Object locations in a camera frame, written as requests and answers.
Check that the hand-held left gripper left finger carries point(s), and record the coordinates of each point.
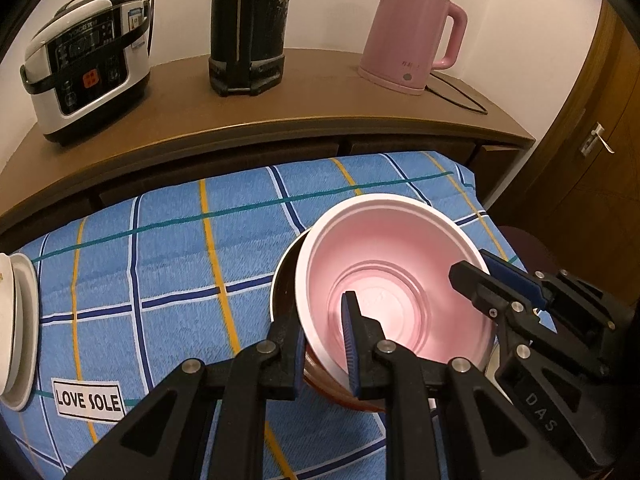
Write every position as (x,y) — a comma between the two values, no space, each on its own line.
(300,355)

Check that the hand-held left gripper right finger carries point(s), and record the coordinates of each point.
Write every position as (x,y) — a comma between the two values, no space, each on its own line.
(350,340)

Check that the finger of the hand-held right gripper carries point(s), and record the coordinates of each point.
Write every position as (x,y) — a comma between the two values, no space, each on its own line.
(480,287)
(515,277)

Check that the brown bowl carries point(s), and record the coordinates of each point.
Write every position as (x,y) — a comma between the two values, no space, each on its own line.
(282,285)

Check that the pink plastic bowl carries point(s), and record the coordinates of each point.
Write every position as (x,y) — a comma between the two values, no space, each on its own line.
(400,240)

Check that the plain white plate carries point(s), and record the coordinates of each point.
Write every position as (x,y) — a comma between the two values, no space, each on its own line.
(27,335)

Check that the floral rimmed white plate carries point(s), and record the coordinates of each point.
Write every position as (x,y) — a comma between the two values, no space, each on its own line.
(5,320)

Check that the dark round stool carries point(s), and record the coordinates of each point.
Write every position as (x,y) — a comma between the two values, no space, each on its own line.
(530,250)

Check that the brown wooden door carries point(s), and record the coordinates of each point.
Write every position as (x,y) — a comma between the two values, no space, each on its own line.
(575,170)

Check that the blue plaid cloth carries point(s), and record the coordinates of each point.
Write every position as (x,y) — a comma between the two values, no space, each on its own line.
(175,260)

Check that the brown wooden cabinet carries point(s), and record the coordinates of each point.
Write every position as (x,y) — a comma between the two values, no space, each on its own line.
(250,115)

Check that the pink electric kettle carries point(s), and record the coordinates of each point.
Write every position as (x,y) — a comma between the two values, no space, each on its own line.
(400,35)

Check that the tall black thermos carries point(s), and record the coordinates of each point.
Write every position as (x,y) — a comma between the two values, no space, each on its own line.
(245,20)

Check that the white and black rice cooker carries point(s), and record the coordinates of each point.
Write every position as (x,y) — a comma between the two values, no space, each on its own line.
(85,80)

